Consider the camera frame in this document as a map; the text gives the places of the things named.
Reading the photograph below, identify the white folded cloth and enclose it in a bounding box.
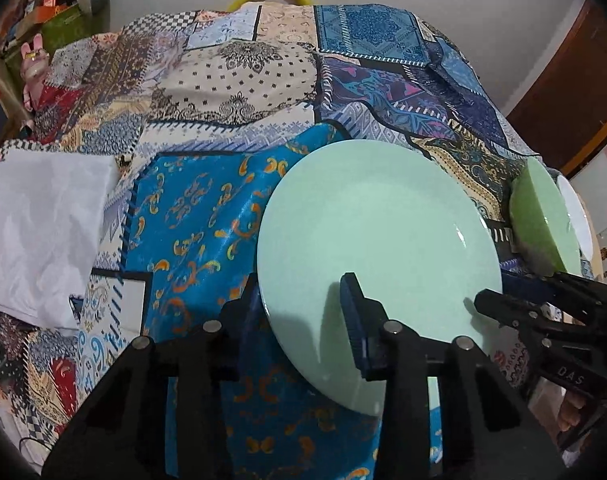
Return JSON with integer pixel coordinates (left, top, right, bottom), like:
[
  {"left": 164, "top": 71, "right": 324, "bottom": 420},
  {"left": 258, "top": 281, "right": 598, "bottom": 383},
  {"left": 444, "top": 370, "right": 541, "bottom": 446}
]
[{"left": 0, "top": 151, "right": 118, "bottom": 330}]

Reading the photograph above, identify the white spotted bowl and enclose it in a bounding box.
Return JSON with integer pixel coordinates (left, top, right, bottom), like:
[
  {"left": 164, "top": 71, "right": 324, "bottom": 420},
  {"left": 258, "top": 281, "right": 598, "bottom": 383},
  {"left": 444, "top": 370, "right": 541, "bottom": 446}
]
[{"left": 556, "top": 176, "right": 594, "bottom": 260}]

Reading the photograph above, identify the green box of clutter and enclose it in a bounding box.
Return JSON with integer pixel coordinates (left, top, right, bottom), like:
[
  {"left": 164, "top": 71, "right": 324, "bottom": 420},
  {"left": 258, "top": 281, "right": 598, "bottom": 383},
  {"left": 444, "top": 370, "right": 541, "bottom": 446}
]
[{"left": 0, "top": 0, "right": 93, "bottom": 84}]

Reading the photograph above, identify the patchwork bed cover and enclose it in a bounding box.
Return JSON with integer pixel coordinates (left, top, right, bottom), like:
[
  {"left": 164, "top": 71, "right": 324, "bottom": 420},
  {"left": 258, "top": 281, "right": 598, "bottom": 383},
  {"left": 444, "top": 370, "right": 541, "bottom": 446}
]
[{"left": 0, "top": 2, "right": 533, "bottom": 474}]

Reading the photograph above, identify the mint green bowl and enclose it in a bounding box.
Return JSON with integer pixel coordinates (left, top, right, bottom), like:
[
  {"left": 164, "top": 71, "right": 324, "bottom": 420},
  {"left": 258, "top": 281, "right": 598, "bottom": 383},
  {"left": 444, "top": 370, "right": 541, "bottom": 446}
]
[{"left": 509, "top": 158, "right": 581, "bottom": 276}]

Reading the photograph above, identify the person right hand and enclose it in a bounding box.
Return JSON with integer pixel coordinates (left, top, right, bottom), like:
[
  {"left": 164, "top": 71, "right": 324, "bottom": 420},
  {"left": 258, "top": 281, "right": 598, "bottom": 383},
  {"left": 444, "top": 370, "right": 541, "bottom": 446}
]
[{"left": 557, "top": 391, "right": 585, "bottom": 432}]

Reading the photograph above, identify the pink rabbit toy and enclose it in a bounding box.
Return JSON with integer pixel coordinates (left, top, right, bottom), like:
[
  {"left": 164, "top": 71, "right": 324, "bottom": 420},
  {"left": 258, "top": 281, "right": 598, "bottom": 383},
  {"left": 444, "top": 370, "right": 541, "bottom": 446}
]
[{"left": 20, "top": 34, "right": 50, "bottom": 113}]

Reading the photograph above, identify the mint green plate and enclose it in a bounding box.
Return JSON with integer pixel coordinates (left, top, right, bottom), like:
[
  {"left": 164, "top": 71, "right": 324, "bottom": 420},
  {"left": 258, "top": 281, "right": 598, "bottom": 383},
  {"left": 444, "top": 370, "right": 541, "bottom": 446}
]
[{"left": 257, "top": 140, "right": 501, "bottom": 416}]

